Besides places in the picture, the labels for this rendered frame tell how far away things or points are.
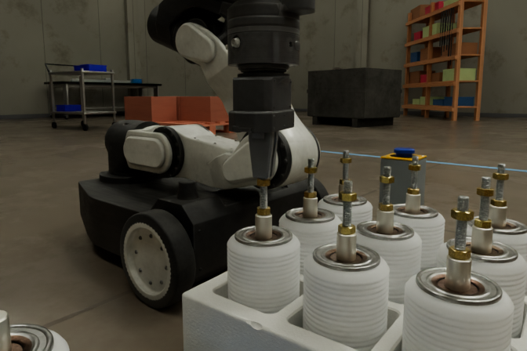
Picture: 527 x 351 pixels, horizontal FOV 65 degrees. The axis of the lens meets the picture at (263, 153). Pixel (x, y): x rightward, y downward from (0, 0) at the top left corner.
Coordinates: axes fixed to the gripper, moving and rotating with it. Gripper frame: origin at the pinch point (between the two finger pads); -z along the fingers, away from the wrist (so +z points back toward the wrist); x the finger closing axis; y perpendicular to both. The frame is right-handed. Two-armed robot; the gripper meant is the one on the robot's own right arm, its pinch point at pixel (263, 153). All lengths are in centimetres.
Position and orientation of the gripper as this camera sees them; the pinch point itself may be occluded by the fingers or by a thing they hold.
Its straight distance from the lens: 52.7
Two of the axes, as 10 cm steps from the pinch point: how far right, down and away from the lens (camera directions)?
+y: -9.4, -0.5, 3.5
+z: 0.0, -9.9, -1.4
